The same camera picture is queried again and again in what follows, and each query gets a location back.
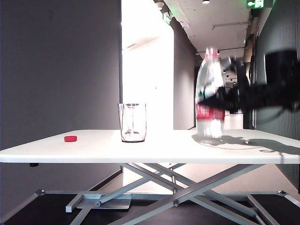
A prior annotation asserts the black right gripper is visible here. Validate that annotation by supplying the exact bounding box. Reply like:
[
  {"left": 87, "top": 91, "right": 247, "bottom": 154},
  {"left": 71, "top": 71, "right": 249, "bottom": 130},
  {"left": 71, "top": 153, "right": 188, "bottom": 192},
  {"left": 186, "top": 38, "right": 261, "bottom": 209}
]
[{"left": 197, "top": 83, "right": 267, "bottom": 111}]

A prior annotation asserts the grey scissor table frame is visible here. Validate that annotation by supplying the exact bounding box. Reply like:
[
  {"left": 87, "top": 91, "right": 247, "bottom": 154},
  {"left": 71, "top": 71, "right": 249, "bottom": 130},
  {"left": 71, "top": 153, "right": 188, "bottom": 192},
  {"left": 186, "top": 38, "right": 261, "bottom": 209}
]
[{"left": 34, "top": 163, "right": 300, "bottom": 225}]

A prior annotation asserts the clear glass mug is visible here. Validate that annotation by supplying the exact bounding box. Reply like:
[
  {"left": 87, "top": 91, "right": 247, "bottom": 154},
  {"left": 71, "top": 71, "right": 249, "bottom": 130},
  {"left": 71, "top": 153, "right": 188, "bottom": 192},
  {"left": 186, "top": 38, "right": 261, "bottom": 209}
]
[{"left": 118, "top": 103, "right": 147, "bottom": 143}]

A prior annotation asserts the mineral water bottle red label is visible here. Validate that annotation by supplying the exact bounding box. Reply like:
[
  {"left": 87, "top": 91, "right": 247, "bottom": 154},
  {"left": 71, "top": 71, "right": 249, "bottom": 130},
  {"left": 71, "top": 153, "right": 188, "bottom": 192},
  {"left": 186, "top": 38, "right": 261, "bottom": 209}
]
[{"left": 195, "top": 46, "right": 226, "bottom": 139}]

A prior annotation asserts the large green exit sign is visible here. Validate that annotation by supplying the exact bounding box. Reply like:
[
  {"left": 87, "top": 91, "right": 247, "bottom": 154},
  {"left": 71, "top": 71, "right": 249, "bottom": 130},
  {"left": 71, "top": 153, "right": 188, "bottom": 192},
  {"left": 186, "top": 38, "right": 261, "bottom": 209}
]
[{"left": 246, "top": 0, "right": 274, "bottom": 8}]

